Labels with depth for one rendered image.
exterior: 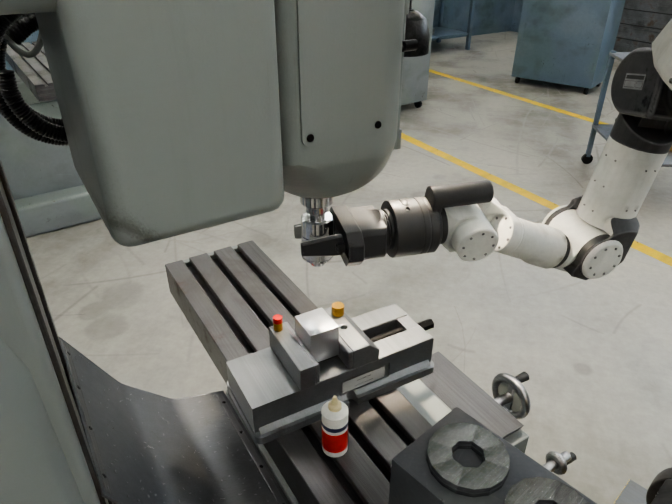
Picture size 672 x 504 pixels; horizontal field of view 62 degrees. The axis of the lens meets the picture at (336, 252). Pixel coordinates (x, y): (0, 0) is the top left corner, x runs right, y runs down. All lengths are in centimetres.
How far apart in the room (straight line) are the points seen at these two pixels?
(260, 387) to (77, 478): 34
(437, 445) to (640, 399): 195
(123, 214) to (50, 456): 24
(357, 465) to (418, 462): 24
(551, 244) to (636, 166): 17
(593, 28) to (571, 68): 44
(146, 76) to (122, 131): 5
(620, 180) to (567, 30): 580
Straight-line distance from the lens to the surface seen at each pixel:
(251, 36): 56
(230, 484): 96
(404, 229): 81
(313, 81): 62
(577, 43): 674
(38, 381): 59
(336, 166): 67
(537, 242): 96
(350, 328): 95
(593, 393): 251
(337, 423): 85
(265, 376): 93
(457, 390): 131
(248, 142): 58
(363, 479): 88
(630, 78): 97
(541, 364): 257
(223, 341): 112
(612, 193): 101
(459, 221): 84
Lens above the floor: 162
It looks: 31 degrees down
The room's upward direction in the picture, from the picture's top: straight up
